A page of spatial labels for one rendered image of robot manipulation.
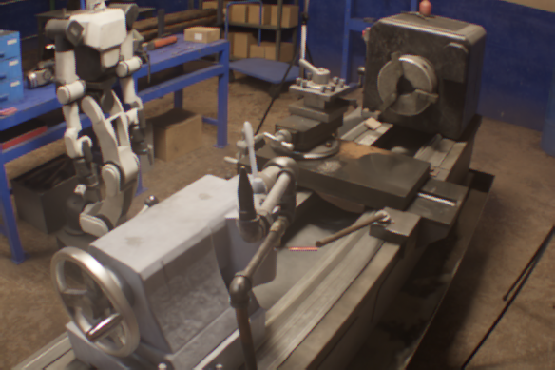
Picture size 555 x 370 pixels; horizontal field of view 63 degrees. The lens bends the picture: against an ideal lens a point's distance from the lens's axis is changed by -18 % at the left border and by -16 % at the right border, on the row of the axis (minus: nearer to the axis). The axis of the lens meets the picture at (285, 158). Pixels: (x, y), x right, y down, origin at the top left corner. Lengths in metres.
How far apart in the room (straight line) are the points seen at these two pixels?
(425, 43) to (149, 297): 1.81
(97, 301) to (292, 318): 0.55
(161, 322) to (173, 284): 0.08
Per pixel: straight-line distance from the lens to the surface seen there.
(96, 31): 2.27
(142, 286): 0.90
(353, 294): 1.38
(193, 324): 1.00
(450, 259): 2.38
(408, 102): 2.25
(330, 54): 6.29
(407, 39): 2.42
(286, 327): 1.25
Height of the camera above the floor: 1.68
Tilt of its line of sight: 24 degrees down
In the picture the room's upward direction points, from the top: 3 degrees clockwise
